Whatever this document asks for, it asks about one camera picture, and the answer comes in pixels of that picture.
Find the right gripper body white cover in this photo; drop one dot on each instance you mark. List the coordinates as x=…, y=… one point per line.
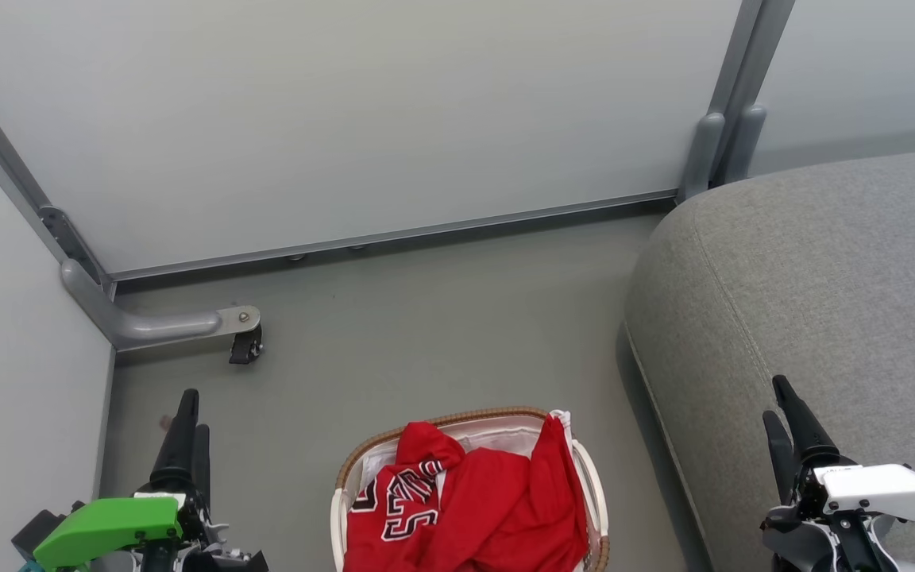
x=878, y=488

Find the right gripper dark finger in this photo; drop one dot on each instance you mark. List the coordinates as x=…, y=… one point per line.
x=783, y=461
x=808, y=437

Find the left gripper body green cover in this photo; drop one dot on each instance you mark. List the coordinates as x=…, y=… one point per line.
x=108, y=524

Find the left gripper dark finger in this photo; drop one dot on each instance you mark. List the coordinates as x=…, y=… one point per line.
x=202, y=465
x=178, y=453

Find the red jersey with white trim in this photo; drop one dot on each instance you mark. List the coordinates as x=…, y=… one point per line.
x=497, y=508

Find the grey fabric sofa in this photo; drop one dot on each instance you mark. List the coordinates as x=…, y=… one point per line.
x=823, y=278

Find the black caster wheel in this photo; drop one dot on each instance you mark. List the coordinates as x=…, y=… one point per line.
x=245, y=348

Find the grey metal partition foot leg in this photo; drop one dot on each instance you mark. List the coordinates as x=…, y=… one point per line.
x=164, y=324

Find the wicker laundry basket white liner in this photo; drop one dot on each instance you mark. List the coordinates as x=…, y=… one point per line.
x=465, y=417

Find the grey metal partition bottom rail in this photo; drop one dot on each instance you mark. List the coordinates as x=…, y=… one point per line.
x=394, y=235

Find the grey metal corner partition post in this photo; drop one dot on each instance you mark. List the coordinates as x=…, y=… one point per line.
x=5, y=171

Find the tall grey metal partition post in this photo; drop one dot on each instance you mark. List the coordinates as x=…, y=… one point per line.
x=731, y=95

